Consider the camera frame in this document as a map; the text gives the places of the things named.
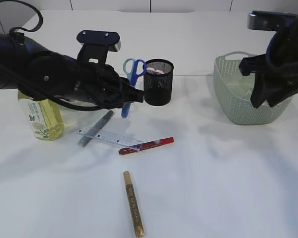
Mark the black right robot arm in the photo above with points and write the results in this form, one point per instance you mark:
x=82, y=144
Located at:
x=283, y=47

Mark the grey marker pen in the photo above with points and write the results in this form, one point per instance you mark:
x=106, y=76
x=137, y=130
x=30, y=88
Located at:
x=90, y=132

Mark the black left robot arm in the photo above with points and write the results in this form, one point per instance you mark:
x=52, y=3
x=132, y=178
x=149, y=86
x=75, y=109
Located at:
x=44, y=74

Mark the black mesh pen holder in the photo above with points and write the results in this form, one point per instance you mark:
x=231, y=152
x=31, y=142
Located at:
x=158, y=88

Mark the green woven plastic basket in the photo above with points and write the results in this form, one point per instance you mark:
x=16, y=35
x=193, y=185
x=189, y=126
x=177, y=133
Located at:
x=229, y=85

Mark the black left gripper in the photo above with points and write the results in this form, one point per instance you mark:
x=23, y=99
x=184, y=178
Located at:
x=102, y=86

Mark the gold glitter marker pen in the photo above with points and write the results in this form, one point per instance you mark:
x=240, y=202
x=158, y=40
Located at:
x=134, y=209

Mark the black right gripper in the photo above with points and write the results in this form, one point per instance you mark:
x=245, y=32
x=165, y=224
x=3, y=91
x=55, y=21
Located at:
x=267, y=71

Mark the green scalloped glass plate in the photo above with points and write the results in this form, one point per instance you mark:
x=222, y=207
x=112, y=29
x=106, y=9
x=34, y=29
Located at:
x=67, y=104

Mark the clear plastic sheet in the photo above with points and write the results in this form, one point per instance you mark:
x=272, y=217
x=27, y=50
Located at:
x=247, y=93

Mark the red marker pen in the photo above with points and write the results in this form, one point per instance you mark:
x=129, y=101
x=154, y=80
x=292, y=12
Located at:
x=146, y=146

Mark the clear plastic ruler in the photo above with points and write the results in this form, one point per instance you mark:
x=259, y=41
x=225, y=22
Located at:
x=110, y=137

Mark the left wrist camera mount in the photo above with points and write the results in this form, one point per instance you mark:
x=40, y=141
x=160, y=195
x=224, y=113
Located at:
x=97, y=44

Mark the blue capped scissors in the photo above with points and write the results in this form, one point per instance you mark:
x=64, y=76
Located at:
x=132, y=76

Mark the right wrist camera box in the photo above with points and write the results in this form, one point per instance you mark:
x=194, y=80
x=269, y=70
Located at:
x=269, y=21

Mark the yellow tea bottle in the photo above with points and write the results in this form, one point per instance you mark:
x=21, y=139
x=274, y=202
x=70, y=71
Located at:
x=44, y=117

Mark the pink capped scissors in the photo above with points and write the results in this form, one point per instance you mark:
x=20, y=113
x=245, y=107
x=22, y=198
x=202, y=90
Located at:
x=154, y=71

